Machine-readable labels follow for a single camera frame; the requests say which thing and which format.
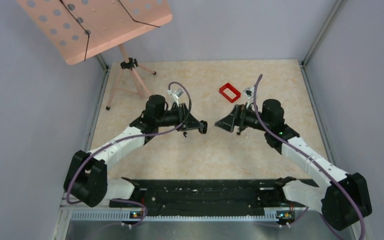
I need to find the pink music stand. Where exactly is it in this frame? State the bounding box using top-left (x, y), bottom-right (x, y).
top-left (15, 0), bottom-right (174, 111)

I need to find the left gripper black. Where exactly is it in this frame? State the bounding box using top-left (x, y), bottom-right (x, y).
top-left (156, 102), bottom-right (204, 132)

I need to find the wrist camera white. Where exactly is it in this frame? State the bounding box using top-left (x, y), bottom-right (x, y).
top-left (167, 88), bottom-right (184, 107)
top-left (242, 86), bottom-right (255, 106)

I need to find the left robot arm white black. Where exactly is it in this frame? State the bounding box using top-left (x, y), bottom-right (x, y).
top-left (63, 94), bottom-right (208, 207)

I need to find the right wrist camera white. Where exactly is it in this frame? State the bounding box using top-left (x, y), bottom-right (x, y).
top-left (242, 86), bottom-right (255, 106)

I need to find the black earbud charging case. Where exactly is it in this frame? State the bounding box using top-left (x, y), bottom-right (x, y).
top-left (199, 120), bottom-right (208, 135)

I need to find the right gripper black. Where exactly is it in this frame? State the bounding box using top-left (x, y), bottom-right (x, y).
top-left (215, 102), bottom-right (271, 133)

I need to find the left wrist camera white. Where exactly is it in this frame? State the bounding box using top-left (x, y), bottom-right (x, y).
top-left (167, 88), bottom-right (184, 107)

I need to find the red plastic tray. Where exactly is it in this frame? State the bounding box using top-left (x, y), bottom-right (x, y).
top-left (218, 82), bottom-right (241, 103)

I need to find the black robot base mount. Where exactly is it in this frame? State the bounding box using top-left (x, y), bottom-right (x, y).
top-left (108, 177), bottom-right (315, 219)

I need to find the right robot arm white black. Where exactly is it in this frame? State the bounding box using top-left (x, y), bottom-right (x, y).
top-left (214, 98), bottom-right (373, 231)

